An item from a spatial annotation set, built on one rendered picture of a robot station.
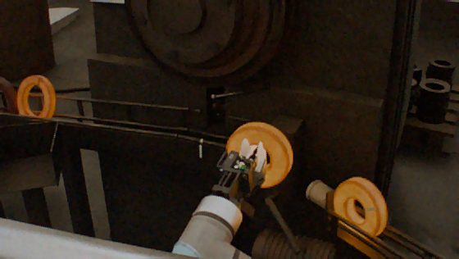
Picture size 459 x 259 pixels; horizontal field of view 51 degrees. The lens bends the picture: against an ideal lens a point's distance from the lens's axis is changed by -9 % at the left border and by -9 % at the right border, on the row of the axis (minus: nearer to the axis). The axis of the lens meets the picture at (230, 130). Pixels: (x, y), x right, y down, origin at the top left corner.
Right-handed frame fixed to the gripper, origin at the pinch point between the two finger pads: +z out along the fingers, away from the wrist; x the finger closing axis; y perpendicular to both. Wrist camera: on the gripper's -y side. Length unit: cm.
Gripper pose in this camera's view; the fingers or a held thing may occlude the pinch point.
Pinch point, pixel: (259, 148)
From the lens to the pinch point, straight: 118.9
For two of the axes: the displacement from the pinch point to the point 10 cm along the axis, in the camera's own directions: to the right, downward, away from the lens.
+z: 3.9, -6.6, 6.5
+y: -1.1, -7.3, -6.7
